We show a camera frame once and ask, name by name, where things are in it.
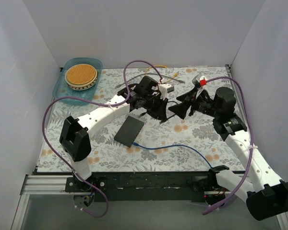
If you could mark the teal plastic tray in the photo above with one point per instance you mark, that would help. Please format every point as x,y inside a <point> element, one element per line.
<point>62,89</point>

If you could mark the floral table mat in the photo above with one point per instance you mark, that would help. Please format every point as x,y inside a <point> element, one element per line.
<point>108,155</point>

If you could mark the aluminium frame rail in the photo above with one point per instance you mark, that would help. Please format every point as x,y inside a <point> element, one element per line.
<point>37,185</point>

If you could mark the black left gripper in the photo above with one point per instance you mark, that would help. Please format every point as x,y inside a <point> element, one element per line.
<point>156,107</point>

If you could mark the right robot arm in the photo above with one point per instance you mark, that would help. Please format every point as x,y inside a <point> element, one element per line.
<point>266,194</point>

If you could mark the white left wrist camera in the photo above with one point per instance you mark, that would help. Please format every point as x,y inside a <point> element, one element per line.
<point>165,89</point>

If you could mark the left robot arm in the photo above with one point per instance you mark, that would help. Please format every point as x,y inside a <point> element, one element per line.
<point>76,132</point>

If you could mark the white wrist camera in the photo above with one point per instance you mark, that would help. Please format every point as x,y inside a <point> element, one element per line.
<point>199,82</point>
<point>165,89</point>

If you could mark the black network switch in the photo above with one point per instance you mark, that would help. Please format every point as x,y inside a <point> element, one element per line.
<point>129,131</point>

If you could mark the woven basket plate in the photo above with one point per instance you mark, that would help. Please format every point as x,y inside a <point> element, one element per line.
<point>81,77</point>

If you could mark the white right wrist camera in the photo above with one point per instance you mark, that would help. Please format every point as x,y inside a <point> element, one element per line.
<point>199,82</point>

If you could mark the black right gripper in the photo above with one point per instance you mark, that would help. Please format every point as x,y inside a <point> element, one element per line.
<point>190,105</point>

